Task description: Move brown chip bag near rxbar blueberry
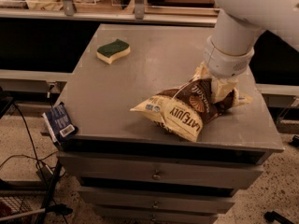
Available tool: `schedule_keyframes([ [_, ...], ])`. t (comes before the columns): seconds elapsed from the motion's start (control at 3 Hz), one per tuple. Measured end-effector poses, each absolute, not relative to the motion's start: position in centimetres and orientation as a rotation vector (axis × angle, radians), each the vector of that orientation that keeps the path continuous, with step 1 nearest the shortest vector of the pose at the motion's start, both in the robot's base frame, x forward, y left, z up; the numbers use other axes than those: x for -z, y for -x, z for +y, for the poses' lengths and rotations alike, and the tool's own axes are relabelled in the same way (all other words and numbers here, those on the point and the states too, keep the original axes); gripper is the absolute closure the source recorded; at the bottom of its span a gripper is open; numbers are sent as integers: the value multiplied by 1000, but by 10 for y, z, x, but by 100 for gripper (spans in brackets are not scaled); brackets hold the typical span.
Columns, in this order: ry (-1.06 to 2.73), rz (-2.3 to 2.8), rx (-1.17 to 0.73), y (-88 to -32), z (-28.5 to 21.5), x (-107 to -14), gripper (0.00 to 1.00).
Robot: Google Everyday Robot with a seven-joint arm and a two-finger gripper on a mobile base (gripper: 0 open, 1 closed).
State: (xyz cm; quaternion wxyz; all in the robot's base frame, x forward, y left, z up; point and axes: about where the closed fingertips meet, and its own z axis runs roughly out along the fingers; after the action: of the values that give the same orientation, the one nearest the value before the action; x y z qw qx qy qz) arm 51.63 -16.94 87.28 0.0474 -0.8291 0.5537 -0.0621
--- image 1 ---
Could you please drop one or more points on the brown Late July chip bag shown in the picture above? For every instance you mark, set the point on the brown Late July chip bag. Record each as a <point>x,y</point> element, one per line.
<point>185,110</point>

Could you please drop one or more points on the black metal stand leg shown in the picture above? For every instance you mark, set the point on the black metal stand leg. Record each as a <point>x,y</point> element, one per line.
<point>51,184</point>

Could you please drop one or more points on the green and yellow sponge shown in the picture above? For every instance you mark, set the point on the green and yellow sponge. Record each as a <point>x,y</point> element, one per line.
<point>113,51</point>

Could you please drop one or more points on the middle grey drawer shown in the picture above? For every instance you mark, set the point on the middle grey drawer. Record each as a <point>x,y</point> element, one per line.
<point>154,200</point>

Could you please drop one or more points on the bottom grey drawer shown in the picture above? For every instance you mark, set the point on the bottom grey drawer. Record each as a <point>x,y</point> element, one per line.
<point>153,216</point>

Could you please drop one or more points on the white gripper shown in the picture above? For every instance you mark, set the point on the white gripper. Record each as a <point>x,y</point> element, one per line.
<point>226,63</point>

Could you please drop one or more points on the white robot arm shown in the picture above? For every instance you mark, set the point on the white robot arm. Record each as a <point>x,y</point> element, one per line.
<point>228,51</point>

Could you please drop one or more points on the top grey drawer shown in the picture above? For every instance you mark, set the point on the top grey drawer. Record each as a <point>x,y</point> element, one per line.
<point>156,170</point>

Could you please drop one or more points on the grey drawer cabinet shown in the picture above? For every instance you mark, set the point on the grey drawer cabinet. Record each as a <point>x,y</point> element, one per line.
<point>99,97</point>

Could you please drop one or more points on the grey drawer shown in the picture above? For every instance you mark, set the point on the grey drawer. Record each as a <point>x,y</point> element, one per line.
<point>156,170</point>
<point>154,200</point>
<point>153,216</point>

